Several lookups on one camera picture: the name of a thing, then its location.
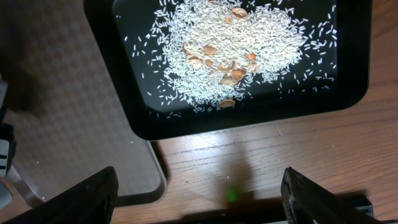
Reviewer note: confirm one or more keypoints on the black plastic tray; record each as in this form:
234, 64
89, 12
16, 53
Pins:
135, 86

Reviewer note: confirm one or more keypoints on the brown serving tray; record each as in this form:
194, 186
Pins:
67, 119

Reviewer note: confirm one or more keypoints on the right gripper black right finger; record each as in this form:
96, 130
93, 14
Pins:
306, 202

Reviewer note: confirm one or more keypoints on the pile of rice scraps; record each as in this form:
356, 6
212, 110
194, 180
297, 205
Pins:
196, 57

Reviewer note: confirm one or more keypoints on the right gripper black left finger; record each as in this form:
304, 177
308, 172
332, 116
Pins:
91, 201

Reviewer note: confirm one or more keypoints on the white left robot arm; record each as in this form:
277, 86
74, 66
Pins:
8, 143

